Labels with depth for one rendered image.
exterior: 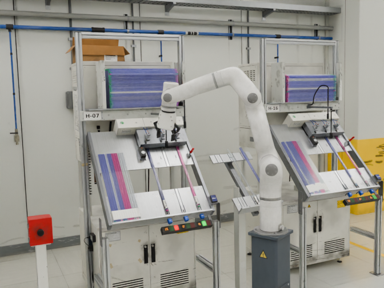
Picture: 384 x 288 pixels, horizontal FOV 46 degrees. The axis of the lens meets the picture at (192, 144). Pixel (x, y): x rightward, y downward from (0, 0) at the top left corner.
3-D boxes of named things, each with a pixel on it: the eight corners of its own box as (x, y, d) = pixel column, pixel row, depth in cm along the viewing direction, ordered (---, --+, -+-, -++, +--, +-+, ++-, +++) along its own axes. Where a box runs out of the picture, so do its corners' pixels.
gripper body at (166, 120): (157, 108, 253) (155, 128, 256) (173, 111, 249) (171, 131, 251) (163, 107, 259) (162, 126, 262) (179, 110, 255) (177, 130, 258)
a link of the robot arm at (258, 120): (262, 181, 247) (261, 176, 263) (284, 175, 245) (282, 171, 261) (239, 91, 243) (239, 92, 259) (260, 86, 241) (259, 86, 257)
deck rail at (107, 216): (110, 230, 271) (112, 225, 267) (107, 230, 271) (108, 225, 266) (89, 137, 310) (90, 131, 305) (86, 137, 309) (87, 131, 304)
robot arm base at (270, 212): (294, 230, 255) (294, 197, 253) (277, 238, 241) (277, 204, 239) (264, 224, 267) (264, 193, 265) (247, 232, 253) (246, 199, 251)
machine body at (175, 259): (196, 297, 331) (195, 214, 324) (102, 319, 302) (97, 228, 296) (164, 267, 390) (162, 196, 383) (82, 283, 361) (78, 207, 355)
